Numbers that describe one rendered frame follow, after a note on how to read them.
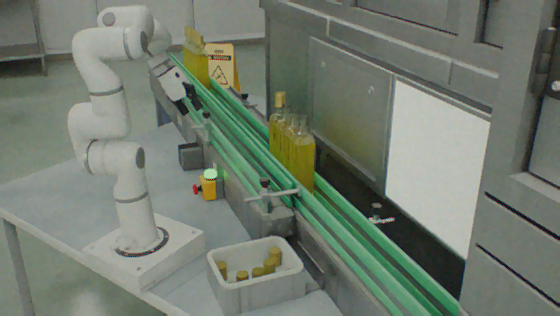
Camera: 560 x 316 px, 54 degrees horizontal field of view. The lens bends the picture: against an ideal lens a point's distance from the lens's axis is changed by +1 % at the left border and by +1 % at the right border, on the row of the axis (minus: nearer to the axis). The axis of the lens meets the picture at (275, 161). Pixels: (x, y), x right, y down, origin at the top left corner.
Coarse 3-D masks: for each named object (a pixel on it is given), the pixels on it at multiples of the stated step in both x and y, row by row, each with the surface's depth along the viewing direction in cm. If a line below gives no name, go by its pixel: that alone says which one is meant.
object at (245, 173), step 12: (192, 108) 226; (204, 132) 212; (216, 132) 195; (216, 144) 198; (228, 144) 183; (228, 156) 186; (240, 156) 174; (240, 168) 175; (252, 180) 164; (252, 192) 166
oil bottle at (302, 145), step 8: (296, 136) 157; (304, 136) 156; (312, 136) 157; (296, 144) 156; (304, 144) 156; (312, 144) 157; (296, 152) 157; (304, 152) 157; (312, 152) 158; (296, 160) 158; (304, 160) 158; (312, 160) 159; (296, 168) 159; (304, 168) 159; (312, 168) 161; (296, 176) 160; (304, 176) 161; (312, 176) 162; (304, 184) 162; (312, 184) 163; (312, 192) 164
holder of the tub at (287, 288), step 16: (304, 256) 154; (208, 272) 148; (304, 272) 141; (320, 272) 145; (224, 288) 135; (240, 288) 135; (256, 288) 137; (272, 288) 139; (288, 288) 141; (304, 288) 143; (320, 288) 146; (224, 304) 135; (240, 304) 137; (256, 304) 139; (272, 304) 141
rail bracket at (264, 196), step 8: (264, 184) 148; (264, 192) 150; (280, 192) 152; (288, 192) 153; (296, 192) 154; (248, 200) 149; (256, 200) 150; (264, 200) 150; (264, 208) 152; (264, 216) 152
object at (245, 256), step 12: (264, 240) 152; (276, 240) 153; (216, 252) 147; (228, 252) 149; (240, 252) 150; (252, 252) 152; (264, 252) 153; (288, 252) 148; (228, 264) 150; (240, 264) 151; (252, 264) 153; (288, 264) 148; (300, 264) 141; (216, 276) 138; (228, 276) 149; (264, 276) 137; (276, 276) 137; (228, 288) 134
